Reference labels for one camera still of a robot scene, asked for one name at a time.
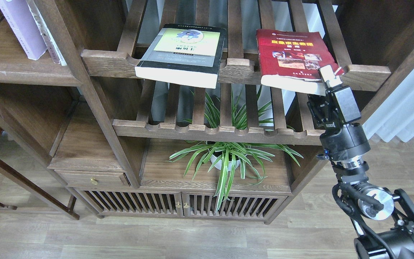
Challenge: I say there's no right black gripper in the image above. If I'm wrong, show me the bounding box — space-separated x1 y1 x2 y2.
308 65 370 169

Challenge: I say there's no red cover book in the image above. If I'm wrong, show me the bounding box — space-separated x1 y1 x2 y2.
256 29 344 96

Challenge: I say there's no lavender white book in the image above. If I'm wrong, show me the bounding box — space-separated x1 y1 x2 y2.
0 0 47 60

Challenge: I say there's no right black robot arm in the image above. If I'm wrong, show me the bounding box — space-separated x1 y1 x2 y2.
308 65 414 259

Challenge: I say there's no wooden furniture at left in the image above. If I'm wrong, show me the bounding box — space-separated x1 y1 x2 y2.
0 159 79 220

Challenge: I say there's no white curtain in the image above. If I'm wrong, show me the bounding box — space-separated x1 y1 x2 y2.
363 69 414 142

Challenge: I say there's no upright book worn spine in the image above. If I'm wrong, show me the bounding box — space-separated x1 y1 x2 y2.
26 0 67 66

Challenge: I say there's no brass drawer knob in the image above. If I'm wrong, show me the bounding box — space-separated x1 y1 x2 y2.
90 178 98 185

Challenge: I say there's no white plant pot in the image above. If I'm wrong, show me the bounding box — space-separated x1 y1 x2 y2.
210 151 240 171

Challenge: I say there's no black yellow thick book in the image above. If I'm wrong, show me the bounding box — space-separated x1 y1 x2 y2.
135 23 226 88

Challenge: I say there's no dark wooden bookshelf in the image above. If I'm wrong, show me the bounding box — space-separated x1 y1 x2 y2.
0 0 414 225

